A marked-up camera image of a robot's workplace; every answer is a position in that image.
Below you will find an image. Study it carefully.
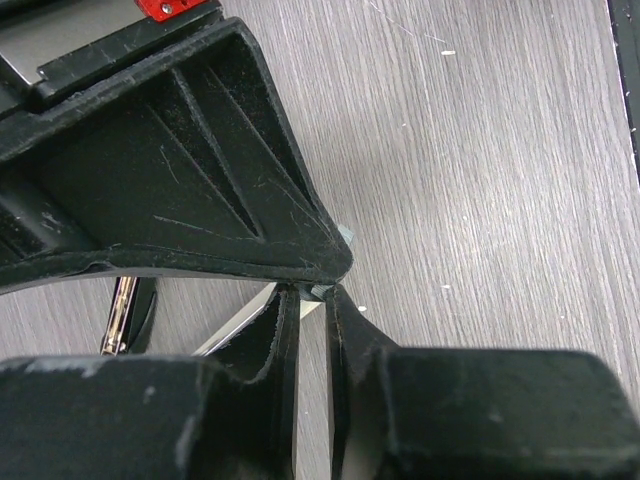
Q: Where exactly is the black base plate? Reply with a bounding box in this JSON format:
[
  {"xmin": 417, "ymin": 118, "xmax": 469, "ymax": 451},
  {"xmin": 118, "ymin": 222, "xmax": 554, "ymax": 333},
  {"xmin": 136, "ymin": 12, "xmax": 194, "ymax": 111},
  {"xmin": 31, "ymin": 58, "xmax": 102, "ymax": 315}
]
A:
[{"xmin": 608, "ymin": 0, "xmax": 640, "ymax": 170}]

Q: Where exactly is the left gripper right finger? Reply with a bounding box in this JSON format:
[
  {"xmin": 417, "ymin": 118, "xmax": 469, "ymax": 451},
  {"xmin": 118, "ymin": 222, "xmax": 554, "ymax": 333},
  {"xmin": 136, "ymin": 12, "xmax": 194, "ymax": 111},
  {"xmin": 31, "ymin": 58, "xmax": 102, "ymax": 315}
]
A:
[{"xmin": 326, "ymin": 286, "xmax": 639, "ymax": 479}]

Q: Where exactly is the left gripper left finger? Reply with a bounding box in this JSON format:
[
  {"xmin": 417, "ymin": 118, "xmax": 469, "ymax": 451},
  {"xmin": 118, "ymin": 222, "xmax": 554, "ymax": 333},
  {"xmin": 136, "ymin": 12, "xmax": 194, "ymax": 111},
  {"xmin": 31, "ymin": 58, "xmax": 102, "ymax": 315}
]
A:
[{"xmin": 1, "ymin": 287, "xmax": 300, "ymax": 479}]

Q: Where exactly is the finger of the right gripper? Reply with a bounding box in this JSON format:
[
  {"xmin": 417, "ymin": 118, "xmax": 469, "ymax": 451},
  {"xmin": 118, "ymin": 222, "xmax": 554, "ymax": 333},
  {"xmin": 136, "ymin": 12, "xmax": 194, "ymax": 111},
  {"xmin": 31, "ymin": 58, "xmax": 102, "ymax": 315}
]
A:
[{"xmin": 1, "ymin": 18, "xmax": 343, "ymax": 293}]

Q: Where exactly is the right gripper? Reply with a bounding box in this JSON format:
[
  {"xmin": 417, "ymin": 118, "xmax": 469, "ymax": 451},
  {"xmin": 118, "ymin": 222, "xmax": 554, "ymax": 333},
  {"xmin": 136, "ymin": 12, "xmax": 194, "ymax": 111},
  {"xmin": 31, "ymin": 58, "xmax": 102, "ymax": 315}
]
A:
[{"xmin": 1, "ymin": 1, "xmax": 222, "ymax": 115}]

